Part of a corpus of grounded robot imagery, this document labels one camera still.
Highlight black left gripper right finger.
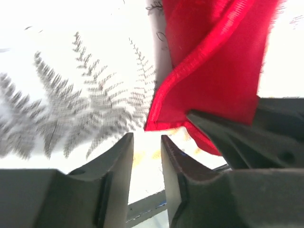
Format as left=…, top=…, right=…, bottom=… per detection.
left=161, top=135, right=304, bottom=228

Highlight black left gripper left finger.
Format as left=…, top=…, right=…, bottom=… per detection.
left=0, top=133, right=134, bottom=228

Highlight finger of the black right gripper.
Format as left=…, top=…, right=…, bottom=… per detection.
left=187, top=97, right=304, bottom=169

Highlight red cloth napkin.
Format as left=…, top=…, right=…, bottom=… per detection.
left=144, top=0, right=279, bottom=155

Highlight floral tablecloth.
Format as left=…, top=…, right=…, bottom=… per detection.
left=0, top=0, right=228, bottom=203

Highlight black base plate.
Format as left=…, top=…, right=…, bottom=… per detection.
left=126, top=190, right=167, bottom=228

